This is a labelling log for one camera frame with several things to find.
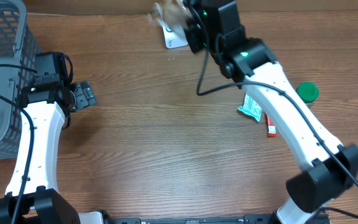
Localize red white snack packet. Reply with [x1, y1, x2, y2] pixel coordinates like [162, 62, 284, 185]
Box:
[265, 115, 277, 138]

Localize white brown snack bag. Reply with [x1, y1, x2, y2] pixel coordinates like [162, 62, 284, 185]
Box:
[147, 0, 193, 39]

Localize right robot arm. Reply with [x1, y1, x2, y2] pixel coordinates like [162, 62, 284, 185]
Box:
[185, 1, 358, 223]

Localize green lid jar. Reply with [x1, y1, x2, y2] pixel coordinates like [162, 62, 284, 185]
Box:
[296, 82, 319, 104]

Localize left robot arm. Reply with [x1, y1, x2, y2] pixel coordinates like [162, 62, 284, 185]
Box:
[0, 52, 110, 224]

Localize grey plastic mesh basket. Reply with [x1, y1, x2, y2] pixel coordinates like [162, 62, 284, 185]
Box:
[0, 0, 41, 159]

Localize white barcode scanner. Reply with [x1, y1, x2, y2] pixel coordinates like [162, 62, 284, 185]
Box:
[163, 27, 188, 49]

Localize teal tissue packet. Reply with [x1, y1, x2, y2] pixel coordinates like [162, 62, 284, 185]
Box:
[237, 94, 262, 123]

